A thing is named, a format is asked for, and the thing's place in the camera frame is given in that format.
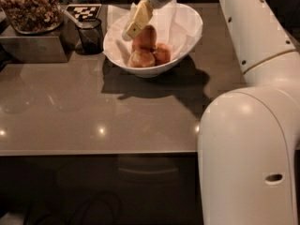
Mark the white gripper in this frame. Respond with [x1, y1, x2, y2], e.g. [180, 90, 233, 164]
[122, 0, 172, 41]

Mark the white paper liner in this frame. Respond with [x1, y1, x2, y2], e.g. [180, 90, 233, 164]
[107, 0, 201, 68]

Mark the black white marker tag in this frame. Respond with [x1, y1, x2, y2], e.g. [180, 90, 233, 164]
[67, 4, 102, 22]

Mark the black mesh cup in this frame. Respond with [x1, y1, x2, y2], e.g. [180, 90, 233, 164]
[76, 19, 103, 54]

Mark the red apple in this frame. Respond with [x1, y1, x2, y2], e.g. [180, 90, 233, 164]
[132, 25, 157, 51]
[128, 50, 156, 68]
[152, 43, 171, 66]

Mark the white ceramic bowl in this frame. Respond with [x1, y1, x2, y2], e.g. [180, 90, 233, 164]
[102, 2, 204, 79]

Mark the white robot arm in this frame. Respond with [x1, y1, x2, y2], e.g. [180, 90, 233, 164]
[198, 0, 300, 225]

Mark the white spoon handle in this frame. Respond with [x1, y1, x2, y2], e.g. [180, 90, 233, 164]
[63, 10, 83, 28]

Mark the glass jar of nuts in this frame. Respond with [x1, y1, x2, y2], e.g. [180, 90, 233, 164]
[0, 0, 63, 35]

